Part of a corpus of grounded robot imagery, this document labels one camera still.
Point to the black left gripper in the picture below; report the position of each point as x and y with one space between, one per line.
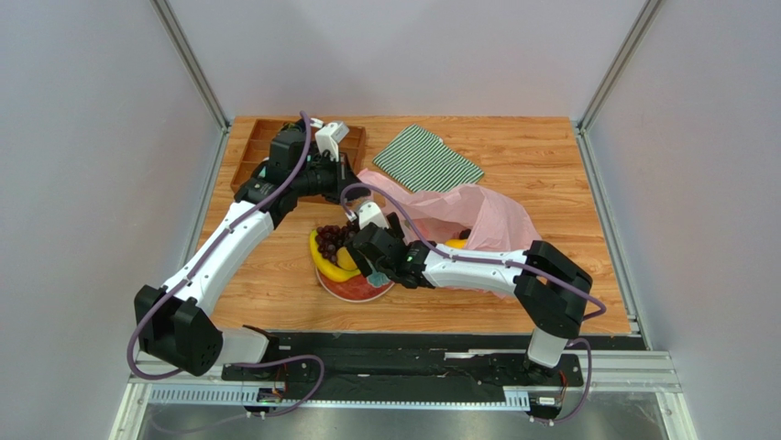
342 175

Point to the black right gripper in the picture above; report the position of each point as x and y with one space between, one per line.
368 245

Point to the yellow pear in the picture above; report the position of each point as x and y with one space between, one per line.
458 243

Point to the pink plastic bag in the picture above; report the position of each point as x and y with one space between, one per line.
497 222

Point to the small orange fruit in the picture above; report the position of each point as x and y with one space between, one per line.
344 260

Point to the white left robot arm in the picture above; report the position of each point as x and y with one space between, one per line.
174 320

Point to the purple grape bunch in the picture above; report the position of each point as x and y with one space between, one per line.
330 238

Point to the patterned fruit plate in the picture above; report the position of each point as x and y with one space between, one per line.
355 290

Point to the yellow banana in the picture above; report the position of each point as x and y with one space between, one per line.
325 267

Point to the wooden compartment tray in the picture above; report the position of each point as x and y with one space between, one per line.
257 148

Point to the green striped cloth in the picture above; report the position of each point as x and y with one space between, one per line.
419 160

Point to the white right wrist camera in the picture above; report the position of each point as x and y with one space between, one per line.
369 213

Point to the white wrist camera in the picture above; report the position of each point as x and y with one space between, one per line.
369 213
328 138

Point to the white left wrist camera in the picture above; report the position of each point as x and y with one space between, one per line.
328 138

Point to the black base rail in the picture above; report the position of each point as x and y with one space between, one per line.
407 367

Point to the aluminium frame post left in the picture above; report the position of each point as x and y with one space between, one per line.
184 49

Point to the aluminium frame post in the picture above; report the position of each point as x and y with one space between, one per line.
184 49
620 62

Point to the aluminium frame post right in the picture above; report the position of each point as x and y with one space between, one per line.
620 62

